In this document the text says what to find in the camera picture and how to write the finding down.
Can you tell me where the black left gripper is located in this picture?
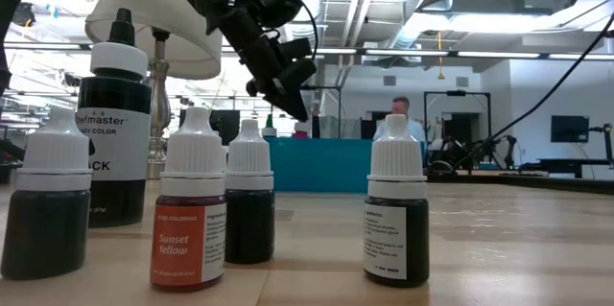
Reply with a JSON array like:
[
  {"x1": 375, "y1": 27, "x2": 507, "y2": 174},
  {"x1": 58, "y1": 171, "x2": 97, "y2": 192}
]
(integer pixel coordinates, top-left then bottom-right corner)
[{"x1": 218, "y1": 6, "x2": 318, "y2": 122}]

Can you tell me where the black Chefmaster food coloring bottle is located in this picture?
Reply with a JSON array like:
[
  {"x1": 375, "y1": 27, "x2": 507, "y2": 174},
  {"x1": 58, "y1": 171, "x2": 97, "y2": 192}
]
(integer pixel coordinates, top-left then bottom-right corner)
[{"x1": 76, "y1": 7, "x2": 153, "y2": 229}]

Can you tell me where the small dark dropper bottle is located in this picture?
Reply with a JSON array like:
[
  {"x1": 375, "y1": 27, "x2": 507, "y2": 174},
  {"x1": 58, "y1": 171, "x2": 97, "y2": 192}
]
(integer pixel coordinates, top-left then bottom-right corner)
[
  {"x1": 0, "y1": 106, "x2": 94, "y2": 281},
  {"x1": 224, "y1": 118, "x2": 276, "y2": 265}
]

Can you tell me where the ceiling light strip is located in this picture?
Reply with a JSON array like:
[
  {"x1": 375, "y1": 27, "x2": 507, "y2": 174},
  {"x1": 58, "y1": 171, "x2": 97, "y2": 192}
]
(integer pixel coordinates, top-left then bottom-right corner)
[
  {"x1": 549, "y1": 53, "x2": 614, "y2": 61},
  {"x1": 314, "y1": 47, "x2": 359, "y2": 56},
  {"x1": 365, "y1": 49, "x2": 450, "y2": 58},
  {"x1": 458, "y1": 51, "x2": 541, "y2": 59}
]

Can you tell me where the blue plastic tray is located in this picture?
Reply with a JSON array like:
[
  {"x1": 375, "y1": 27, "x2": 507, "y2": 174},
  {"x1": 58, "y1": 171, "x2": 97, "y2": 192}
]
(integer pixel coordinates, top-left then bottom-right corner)
[{"x1": 266, "y1": 136, "x2": 426, "y2": 195}]

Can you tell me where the person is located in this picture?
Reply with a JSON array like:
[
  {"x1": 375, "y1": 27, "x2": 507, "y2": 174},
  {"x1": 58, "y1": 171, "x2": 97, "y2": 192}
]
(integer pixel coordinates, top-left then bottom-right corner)
[{"x1": 372, "y1": 96, "x2": 427, "y2": 143}]

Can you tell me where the white shade silver table lamp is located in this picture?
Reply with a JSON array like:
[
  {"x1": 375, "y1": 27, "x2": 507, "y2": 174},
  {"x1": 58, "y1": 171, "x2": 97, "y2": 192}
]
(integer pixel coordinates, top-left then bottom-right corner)
[{"x1": 84, "y1": 0, "x2": 224, "y2": 180}]

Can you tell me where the orange Sunset Yellow dropper bottle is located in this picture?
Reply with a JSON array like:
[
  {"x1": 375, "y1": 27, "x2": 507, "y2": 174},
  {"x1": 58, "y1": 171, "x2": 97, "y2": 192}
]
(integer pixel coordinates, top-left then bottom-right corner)
[{"x1": 150, "y1": 106, "x2": 227, "y2": 293}]

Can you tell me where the dark dropper bottle white label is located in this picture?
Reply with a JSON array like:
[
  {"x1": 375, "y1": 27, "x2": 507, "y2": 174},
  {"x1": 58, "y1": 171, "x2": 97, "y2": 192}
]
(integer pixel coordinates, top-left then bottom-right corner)
[{"x1": 363, "y1": 112, "x2": 431, "y2": 289}]

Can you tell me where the black background table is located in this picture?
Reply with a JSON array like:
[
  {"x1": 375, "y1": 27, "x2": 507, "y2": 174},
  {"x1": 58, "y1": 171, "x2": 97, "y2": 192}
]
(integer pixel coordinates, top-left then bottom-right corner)
[{"x1": 520, "y1": 156, "x2": 613, "y2": 180}]

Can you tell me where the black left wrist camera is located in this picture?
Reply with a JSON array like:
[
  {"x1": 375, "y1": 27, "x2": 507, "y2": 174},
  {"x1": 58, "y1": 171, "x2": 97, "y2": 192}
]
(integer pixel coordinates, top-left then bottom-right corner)
[{"x1": 249, "y1": 0, "x2": 304, "y2": 29}]

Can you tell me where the yellow hanging cord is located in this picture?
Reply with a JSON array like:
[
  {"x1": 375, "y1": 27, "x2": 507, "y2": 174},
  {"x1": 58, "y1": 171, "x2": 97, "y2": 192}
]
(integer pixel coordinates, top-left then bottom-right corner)
[{"x1": 436, "y1": 31, "x2": 445, "y2": 81}]

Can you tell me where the black cable to right arm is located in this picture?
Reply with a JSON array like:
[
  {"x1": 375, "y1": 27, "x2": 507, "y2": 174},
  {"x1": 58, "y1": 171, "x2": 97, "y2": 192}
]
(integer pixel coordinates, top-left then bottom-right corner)
[{"x1": 429, "y1": 12, "x2": 614, "y2": 177}]

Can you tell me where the black wall monitor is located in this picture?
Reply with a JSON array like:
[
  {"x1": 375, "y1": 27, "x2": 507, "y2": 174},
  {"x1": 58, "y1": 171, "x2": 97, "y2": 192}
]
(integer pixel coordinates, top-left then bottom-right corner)
[{"x1": 550, "y1": 114, "x2": 590, "y2": 143}]

